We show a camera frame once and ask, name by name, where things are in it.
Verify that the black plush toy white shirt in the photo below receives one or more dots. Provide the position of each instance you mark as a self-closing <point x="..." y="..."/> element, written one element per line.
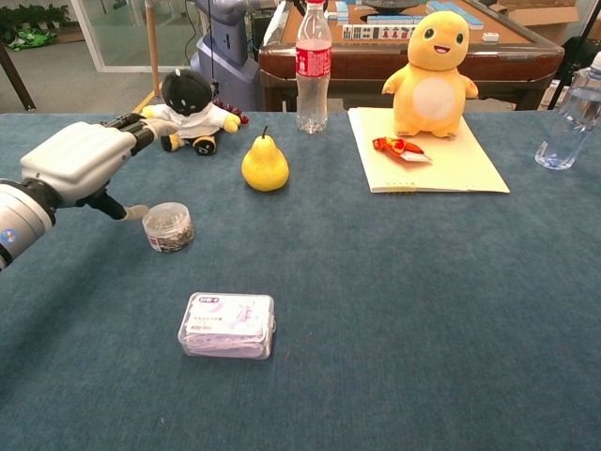
<point x="188" y="101"/>

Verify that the yellow pear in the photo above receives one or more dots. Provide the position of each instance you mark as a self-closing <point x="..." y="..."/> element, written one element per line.
<point x="265" y="166"/>

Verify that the clear white-cap water bottle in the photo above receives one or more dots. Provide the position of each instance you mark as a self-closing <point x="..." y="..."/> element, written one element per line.
<point x="568" y="127"/>

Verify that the clear plastic paper clip tub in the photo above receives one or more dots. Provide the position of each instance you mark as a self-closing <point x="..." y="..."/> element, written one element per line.
<point x="168" y="230"/>

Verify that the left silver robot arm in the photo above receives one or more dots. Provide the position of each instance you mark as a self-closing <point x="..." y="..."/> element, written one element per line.
<point x="21" y="221"/>

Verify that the cream paper notepad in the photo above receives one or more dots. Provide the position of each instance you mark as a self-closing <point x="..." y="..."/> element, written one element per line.
<point x="451" y="171"/>

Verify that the empty red-cap cola bottle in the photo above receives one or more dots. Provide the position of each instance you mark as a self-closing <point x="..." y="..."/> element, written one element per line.
<point x="313" y="61"/>

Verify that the clear plastic rectangular box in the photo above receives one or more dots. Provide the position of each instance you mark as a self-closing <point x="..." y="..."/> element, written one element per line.
<point x="227" y="326"/>

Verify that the dark red grape bunch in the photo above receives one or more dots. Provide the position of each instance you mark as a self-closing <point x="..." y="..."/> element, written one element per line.
<point x="232" y="112"/>

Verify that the wooden pole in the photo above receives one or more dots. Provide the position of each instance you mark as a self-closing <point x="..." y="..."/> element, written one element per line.
<point x="152" y="47"/>

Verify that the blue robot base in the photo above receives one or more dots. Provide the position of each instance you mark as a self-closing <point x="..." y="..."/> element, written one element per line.
<point x="225" y="51"/>

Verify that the blue-backed mahjong tile row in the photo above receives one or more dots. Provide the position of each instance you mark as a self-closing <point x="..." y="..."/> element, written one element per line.
<point x="394" y="19"/>

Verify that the orange snack packet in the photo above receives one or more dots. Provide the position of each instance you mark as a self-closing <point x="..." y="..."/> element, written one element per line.
<point x="399" y="149"/>

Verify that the cardboard box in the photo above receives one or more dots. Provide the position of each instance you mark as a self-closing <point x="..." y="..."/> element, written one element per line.
<point x="540" y="19"/>

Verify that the single white mahjong tile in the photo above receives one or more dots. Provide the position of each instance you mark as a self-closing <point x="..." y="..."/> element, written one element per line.
<point x="490" y="36"/>

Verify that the yellow plush chick toy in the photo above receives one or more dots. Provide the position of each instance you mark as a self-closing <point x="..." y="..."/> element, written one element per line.
<point x="432" y="89"/>

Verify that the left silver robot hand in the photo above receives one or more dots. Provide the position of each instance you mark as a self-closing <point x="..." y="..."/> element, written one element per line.
<point x="77" y="157"/>

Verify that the blue table cloth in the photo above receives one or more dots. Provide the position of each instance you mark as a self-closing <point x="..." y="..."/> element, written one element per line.
<point x="352" y="282"/>

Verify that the brown mahjong table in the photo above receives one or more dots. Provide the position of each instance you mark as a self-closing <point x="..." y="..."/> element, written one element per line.
<point x="512" y="66"/>

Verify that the green potted plants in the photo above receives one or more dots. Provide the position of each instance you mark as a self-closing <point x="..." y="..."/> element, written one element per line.
<point x="28" y="21"/>

